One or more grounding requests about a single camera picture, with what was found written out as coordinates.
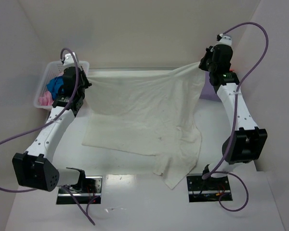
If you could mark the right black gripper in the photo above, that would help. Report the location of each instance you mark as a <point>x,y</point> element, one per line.
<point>204,62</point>

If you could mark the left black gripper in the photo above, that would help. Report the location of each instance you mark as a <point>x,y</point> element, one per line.
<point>85,81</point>

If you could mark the white t shirt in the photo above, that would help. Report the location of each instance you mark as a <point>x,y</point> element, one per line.
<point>151,114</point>

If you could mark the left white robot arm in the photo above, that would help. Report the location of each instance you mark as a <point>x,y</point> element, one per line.
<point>34,168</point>

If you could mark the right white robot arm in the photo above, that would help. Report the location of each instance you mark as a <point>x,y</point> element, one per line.
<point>246,140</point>

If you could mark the blue t shirt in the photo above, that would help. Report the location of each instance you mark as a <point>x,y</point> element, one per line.
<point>54,85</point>

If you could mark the pink t shirt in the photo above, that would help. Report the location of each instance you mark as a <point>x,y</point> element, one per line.
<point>46,99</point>

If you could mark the white plastic basket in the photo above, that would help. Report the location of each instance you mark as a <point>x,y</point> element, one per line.
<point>56,69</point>

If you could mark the folded purple t shirt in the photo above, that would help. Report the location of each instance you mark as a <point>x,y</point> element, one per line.
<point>208,92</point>

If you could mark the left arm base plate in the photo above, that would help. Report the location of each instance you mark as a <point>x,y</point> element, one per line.
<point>89,192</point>

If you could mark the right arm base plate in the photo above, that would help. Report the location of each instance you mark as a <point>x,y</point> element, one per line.
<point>200,190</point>

